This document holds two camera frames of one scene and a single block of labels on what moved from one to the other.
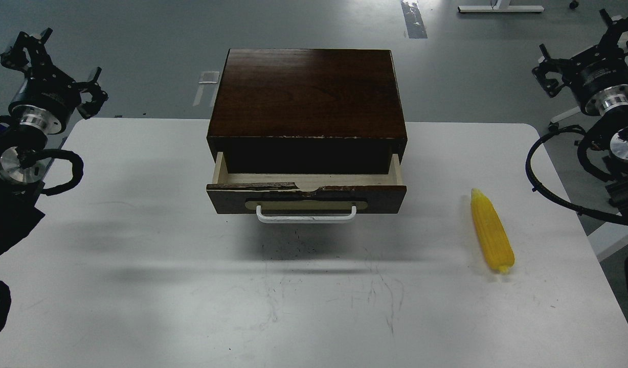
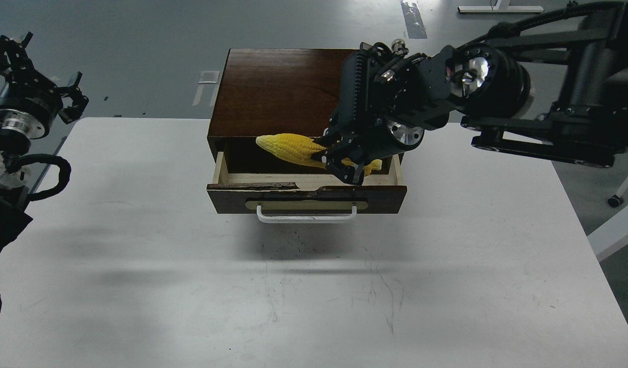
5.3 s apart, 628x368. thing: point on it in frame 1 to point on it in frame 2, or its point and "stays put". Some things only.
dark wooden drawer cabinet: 307,111 stays put
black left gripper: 45,84 to 27,88
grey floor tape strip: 413,19 stays put
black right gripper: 599,67 to 389,97
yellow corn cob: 493,233 to 301,149
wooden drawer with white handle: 306,198 stays put
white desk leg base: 500,6 stays put
